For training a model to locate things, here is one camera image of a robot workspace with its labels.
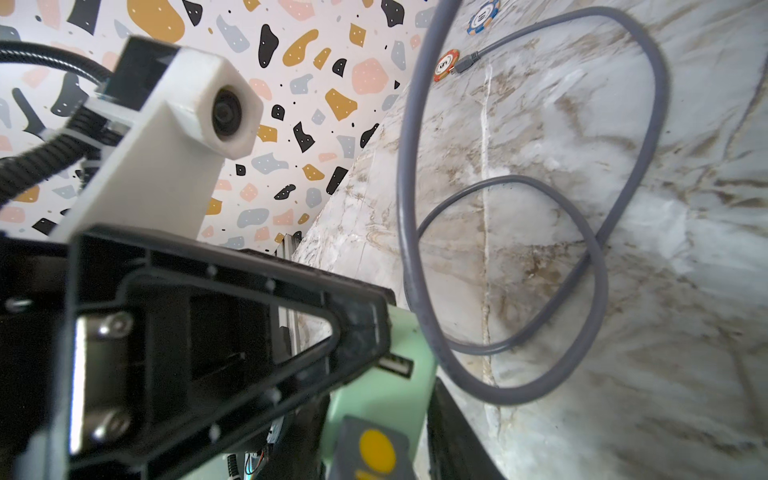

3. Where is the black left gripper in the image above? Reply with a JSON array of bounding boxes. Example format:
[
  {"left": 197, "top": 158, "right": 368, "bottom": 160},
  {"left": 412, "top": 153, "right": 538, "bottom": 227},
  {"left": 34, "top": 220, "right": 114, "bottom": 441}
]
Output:
[{"left": 1, "top": 225, "right": 393, "bottom": 479}]

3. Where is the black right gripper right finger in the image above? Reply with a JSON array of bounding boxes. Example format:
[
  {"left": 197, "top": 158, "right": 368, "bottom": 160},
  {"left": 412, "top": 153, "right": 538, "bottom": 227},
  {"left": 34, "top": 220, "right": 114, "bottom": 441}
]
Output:
[{"left": 427, "top": 378, "right": 504, "bottom": 480}]

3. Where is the green USB charger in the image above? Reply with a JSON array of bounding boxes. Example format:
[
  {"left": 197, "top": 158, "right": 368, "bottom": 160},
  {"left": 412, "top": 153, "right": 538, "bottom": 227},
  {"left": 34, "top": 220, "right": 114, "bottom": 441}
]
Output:
[{"left": 179, "top": 304, "right": 439, "bottom": 480}]

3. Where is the grey cable of green charger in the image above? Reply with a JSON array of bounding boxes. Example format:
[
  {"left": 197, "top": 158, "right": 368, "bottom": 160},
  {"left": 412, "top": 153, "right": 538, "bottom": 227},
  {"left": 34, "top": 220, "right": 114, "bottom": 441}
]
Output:
[{"left": 326, "top": 0, "right": 671, "bottom": 480}]

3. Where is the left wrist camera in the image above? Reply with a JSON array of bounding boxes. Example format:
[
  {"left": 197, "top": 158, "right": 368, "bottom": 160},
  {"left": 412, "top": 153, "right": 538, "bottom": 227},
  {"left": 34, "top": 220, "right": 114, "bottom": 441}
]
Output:
[{"left": 50, "top": 36, "right": 264, "bottom": 243}]

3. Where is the round sticker white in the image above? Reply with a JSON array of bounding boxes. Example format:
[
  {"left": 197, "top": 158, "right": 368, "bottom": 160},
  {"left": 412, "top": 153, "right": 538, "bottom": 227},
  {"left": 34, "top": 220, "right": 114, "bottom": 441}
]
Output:
[{"left": 467, "top": 0, "right": 501, "bottom": 36}]

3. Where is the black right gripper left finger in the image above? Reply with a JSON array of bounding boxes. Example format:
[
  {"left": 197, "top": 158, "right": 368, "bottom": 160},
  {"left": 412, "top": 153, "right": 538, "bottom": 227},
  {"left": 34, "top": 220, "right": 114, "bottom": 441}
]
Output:
[{"left": 257, "top": 395, "right": 330, "bottom": 479}]

